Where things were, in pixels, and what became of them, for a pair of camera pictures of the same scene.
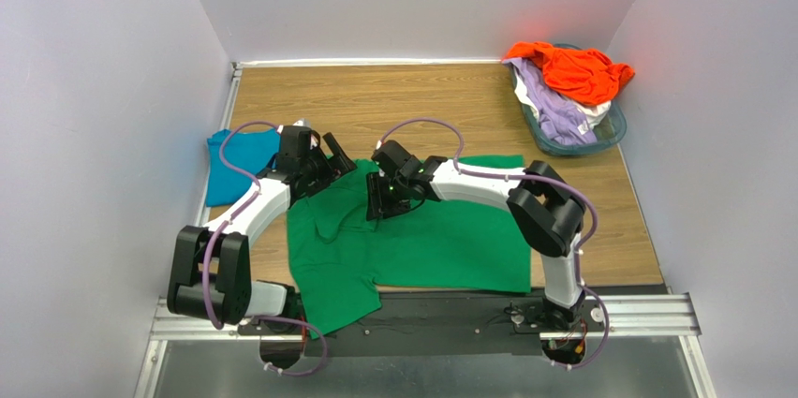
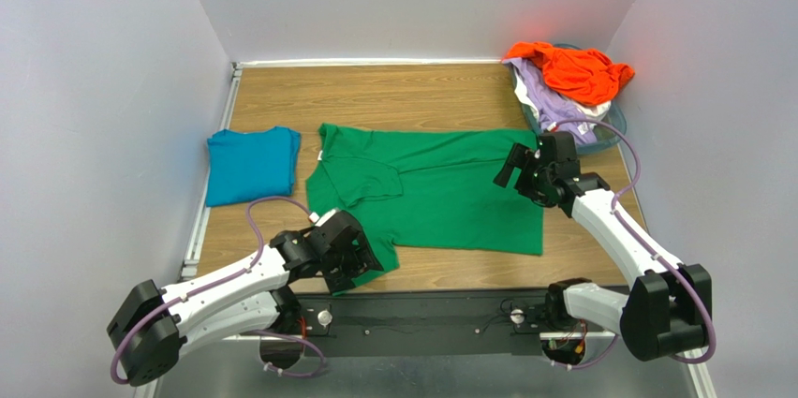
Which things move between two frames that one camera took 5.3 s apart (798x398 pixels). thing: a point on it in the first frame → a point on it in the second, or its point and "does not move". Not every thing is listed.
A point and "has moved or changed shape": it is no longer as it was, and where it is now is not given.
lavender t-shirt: (561, 120) does not move
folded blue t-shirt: (253, 152) does not move
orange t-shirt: (584, 75) does not move
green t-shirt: (337, 257) has moved or changed shape
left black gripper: (328, 167) → (360, 258)
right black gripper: (379, 196) → (519, 169)
